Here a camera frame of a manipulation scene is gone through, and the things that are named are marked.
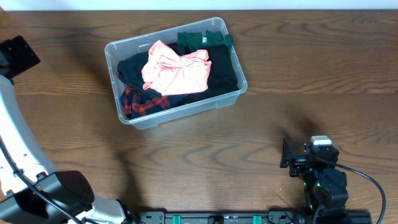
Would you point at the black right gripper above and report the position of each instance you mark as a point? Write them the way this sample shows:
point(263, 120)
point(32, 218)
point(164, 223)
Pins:
point(300, 160)

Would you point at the black garment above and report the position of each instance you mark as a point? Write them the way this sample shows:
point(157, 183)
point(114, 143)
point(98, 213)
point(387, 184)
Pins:
point(222, 78)

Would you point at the pink garment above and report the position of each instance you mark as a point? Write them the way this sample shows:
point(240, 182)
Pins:
point(171, 74)

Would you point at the green garment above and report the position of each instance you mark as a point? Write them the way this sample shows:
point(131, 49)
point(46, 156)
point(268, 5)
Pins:
point(201, 40)

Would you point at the red plaid flannel shirt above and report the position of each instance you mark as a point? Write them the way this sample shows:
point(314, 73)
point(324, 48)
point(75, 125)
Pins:
point(136, 104)

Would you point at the dark teal garment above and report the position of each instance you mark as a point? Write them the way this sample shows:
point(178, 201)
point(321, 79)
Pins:
point(129, 72)

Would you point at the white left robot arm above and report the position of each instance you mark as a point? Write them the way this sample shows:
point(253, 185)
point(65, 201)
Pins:
point(37, 192)

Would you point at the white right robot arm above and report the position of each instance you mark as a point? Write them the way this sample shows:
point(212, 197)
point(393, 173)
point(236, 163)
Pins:
point(324, 186)

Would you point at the clear plastic storage bin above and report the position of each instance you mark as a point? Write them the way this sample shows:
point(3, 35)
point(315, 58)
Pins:
point(123, 49)

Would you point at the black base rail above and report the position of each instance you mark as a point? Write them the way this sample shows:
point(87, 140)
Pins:
point(272, 216)

